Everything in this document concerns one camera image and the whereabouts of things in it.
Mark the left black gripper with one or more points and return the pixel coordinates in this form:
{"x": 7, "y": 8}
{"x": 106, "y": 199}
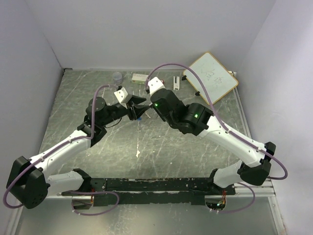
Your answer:
{"x": 136, "y": 112}

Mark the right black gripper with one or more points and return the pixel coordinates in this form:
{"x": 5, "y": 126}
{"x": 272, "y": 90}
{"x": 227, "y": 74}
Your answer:
{"x": 157, "y": 111}

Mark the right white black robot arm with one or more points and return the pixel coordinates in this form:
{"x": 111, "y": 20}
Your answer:
{"x": 253, "y": 166}

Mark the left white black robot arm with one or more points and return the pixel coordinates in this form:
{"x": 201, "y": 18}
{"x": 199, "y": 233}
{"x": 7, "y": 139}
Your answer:
{"x": 32, "y": 180}

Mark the white green paper box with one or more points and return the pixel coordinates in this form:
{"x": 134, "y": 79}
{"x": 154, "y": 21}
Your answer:
{"x": 138, "y": 78}

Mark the clear plastic cup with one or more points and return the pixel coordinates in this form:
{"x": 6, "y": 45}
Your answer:
{"x": 117, "y": 78}

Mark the yellow framed whiteboard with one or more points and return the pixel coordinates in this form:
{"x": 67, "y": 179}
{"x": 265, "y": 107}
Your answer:
{"x": 215, "y": 77}

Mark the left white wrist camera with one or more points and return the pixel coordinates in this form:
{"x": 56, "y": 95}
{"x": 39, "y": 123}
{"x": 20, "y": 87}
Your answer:
{"x": 122, "y": 95}

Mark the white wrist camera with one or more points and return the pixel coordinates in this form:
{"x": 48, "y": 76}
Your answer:
{"x": 154, "y": 85}
{"x": 122, "y": 95}

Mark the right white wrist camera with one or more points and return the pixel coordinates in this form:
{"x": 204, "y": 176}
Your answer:
{"x": 154, "y": 85}

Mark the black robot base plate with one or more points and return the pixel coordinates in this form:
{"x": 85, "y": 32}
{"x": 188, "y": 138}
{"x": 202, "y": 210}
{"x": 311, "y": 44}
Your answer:
{"x": 159, "y": 190}

